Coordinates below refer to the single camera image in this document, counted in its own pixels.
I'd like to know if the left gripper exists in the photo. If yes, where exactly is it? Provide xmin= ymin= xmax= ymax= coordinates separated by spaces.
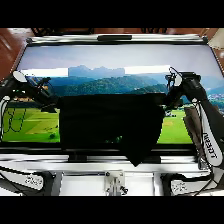
xmin=39 ymin=95 xmax=60 ymax=114

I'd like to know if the black garment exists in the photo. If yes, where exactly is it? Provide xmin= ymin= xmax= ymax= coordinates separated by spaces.
xmin=57 ymin=92 xmax=167 ymax=168

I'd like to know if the grey-brown garment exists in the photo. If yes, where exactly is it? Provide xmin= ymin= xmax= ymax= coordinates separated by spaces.
xmin=182 ymin=105 xmax=205 ymax=156

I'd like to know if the silver frame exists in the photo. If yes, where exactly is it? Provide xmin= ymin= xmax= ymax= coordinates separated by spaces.
xmin=0 ymin=33 xmax=224 ymax=197

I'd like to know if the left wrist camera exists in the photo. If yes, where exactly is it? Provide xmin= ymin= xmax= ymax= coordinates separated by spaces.
xmin=31 ymin=76 xmax=52 ymax=97

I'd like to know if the black cable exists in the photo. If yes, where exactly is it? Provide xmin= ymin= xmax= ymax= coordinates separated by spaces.
xmin=1 ymin=96 xmax=28 ymax=135

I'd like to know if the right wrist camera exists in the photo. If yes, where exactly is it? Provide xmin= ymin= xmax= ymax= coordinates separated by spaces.
xmin=165 ymin=67 xmax=178 ymax=91

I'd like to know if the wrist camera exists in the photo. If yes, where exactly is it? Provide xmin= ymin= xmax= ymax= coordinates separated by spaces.
xmin=31 ymin=76 xmax=52 ymax=97
xmin=165 ymin=67 xmax=178 ymax=91

